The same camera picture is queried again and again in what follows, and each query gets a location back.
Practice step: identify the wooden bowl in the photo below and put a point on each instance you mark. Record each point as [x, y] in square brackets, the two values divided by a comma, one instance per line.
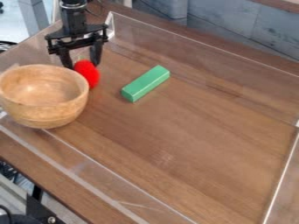
[43, 96]

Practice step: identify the clear acrylic tray walls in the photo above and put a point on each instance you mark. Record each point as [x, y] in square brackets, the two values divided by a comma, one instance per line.
[203, 152]

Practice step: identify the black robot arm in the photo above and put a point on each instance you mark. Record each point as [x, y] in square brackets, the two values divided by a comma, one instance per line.
[74, 18]

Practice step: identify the red plush strawberry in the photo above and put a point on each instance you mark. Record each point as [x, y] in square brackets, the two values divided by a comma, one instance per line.
[86, 68]

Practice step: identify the black table clamp bracket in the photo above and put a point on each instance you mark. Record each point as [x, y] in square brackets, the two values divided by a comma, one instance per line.
[38, 211]

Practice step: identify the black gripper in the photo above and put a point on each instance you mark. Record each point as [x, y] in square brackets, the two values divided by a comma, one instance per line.
[93, 37]

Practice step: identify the green rectangular block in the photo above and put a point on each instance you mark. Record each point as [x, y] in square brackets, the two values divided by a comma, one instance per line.
[141, 86]

